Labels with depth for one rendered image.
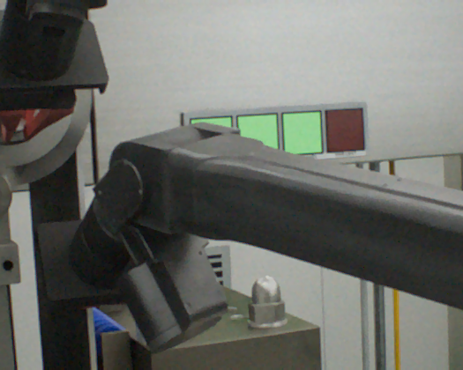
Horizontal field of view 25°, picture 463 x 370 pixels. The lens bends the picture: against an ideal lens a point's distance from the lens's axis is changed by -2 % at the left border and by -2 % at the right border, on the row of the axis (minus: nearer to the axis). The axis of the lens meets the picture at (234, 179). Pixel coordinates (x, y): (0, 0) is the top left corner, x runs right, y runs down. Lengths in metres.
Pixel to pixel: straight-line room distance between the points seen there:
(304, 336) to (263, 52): 0.47
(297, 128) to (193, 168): 0.68
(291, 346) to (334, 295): 3.09
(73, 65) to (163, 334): 0.21
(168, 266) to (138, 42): 0.57
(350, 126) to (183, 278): 0.66
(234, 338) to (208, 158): 0.31
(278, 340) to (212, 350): 0.06
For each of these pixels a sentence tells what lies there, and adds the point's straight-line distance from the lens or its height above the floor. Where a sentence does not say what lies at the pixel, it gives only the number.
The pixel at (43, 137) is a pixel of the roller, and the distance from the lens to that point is 0.89.
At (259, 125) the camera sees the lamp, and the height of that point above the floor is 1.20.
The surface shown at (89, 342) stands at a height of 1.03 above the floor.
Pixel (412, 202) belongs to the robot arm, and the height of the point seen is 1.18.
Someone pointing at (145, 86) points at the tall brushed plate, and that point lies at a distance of 1.26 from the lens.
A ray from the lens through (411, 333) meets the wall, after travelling 4.24.
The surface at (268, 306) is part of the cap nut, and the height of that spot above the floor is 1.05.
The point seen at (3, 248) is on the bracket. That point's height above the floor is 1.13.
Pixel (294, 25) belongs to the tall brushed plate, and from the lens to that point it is 1.34.
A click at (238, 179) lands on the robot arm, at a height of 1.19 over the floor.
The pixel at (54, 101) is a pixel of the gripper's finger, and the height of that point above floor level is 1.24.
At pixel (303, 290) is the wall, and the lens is 3.98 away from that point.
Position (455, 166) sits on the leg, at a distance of 1.67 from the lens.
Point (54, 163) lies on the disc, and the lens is 0.90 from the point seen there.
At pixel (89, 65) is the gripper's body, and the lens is 0.78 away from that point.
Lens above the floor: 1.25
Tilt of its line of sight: 5 degrees down
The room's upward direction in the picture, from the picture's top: 3 degrees counter-clockwise
